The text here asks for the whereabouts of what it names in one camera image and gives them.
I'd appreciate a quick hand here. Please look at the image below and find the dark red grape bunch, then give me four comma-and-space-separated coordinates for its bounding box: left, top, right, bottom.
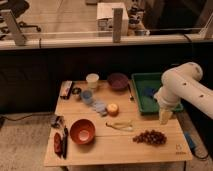
133, 130, 167, 146

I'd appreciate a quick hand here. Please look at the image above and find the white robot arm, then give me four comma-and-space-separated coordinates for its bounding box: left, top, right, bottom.
154, 62, 213, 125

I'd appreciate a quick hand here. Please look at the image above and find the purple bowl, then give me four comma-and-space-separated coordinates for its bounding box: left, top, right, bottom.
107, 73, 128, 90

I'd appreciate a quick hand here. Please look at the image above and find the red bowl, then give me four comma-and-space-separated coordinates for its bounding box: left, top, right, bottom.
70, 119, 95, 145

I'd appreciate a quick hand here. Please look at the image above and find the blue object in tray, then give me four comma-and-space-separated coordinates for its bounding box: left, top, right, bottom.
144, 87, 157, 98

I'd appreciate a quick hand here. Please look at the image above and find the green plastic tray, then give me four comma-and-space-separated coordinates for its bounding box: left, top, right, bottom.
130, 72, 184, 115

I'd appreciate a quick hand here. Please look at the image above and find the metal spoon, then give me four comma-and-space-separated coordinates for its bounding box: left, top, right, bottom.
128, 84, 134, 101

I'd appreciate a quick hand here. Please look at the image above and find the yellow red apple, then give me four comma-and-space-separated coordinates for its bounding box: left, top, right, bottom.
106, 103, 119, 116

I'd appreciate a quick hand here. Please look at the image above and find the blue cup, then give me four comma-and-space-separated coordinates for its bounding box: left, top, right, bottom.
81, 90, 93, 104

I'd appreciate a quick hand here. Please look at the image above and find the white cup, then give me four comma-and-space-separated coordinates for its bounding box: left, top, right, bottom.
86, 73, 99, 89

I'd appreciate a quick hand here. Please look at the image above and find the black marker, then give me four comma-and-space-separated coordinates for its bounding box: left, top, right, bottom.
62, 127, 68, 159

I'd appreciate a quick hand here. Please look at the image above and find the black white rectangular box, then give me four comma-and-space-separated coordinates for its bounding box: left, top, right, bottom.
60, 80, 73, 99

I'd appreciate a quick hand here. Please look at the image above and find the small metal clip object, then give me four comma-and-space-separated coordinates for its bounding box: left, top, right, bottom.
50, 115, 64, 128

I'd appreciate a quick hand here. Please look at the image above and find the white cardboard box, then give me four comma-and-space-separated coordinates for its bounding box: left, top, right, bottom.
97, 2, 129, 36

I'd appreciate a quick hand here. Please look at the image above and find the office chair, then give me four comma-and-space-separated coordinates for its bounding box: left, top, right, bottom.
0, 0, 41, 33

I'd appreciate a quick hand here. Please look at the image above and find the small black ring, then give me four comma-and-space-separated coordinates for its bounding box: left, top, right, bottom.
71, 87, 82, 96

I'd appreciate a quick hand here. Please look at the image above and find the red handled tool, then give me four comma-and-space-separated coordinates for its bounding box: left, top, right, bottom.
54, 133, 62, 157

